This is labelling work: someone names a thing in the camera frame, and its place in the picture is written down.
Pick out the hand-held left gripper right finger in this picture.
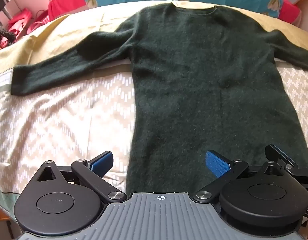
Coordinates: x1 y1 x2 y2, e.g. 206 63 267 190
194 151 286 202

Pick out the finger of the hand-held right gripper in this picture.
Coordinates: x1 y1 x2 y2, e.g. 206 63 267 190
265 144 308 180

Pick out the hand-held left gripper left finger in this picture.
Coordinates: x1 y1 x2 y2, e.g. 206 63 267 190
38 151 127 204

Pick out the dark green sweater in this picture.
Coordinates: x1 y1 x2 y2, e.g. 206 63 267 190
10 2 308 194

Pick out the yellow and beige patterned bedsheet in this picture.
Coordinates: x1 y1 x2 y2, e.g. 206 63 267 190
0 0 308 205

